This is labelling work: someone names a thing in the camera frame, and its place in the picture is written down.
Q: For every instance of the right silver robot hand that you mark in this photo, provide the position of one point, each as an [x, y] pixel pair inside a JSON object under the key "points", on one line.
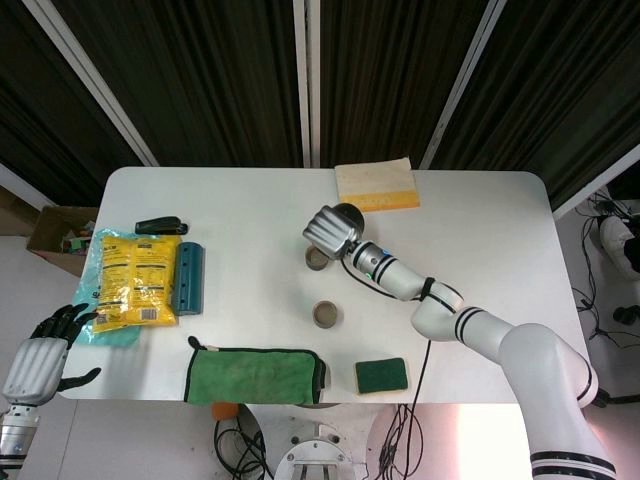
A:
{"points": [[330, 232]]}

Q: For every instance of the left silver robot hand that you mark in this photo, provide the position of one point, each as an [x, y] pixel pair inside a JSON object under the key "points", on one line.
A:
{"points": [[35, 370]]}

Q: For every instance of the black teapot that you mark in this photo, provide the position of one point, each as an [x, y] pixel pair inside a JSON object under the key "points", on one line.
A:
{"points": [[350, 215]]}

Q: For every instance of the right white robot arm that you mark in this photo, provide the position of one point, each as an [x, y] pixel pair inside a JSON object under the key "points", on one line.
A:
{"points": [[500, 335]]}

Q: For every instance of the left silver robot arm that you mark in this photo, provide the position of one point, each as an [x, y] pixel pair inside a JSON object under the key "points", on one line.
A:
{"points": [[17, 435]]}

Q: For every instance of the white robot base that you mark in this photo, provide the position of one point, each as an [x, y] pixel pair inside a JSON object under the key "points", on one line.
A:
{"points": [[312, 455]]}

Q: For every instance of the dark ceramic cup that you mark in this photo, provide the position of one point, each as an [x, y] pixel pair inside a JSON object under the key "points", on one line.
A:
{"points": [[315, 261], [327, 315]]}

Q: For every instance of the yellow and white book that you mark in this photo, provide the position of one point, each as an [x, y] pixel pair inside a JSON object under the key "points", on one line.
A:
{"points": [[380, 182]]}

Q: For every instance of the cardboard box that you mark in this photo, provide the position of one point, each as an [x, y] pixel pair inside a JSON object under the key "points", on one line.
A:
{"points": [[47, 235]]}

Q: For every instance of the yellow snack bag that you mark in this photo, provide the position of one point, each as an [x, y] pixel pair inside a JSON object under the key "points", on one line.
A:
{"points": [[137, 280]]}

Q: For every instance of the teal cylindrical holder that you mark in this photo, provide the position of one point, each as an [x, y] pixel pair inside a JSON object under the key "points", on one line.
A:
{"points": [[188, 280]]}

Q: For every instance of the green and yellow sponge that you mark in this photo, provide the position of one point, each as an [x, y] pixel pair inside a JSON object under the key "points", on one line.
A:
{"points": [[381, 375]]}

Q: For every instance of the green microfibre towel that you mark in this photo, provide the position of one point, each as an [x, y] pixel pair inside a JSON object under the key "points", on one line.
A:
{"points": [[250, 372]]}

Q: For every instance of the black stapler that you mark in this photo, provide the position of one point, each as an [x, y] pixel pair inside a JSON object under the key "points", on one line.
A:
{"points": [[160, 225]]}

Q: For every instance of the orange object under table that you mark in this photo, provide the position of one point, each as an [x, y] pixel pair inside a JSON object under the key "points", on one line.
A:
{"points": [[225, 411]]}

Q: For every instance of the white and black shoe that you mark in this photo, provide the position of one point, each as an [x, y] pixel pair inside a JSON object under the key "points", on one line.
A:
{"points": [[615, 240]]}

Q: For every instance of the white partition frame post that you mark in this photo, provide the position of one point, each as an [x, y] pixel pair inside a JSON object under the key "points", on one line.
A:
{"points": [[465, 75], [89, 75], [299, 85]]}

